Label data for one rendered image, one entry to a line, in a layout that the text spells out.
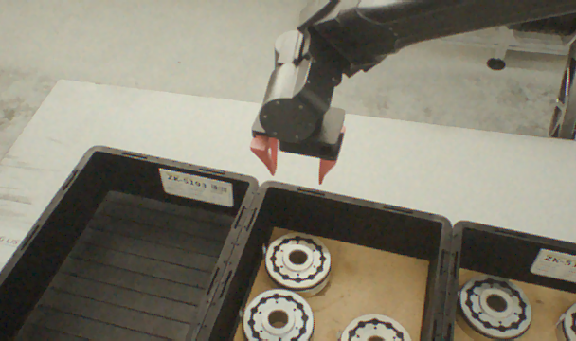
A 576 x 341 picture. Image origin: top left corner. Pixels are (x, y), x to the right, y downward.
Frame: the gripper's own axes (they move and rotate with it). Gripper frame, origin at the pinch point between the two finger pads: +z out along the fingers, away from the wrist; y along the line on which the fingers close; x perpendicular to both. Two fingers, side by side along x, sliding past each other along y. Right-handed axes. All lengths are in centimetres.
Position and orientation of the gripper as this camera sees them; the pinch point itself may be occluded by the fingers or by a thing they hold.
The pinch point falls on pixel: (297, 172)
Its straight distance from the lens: 76.3
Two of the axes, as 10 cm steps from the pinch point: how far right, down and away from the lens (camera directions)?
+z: -0.1, 7.0, 7.1
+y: 9.7, 1.8, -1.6
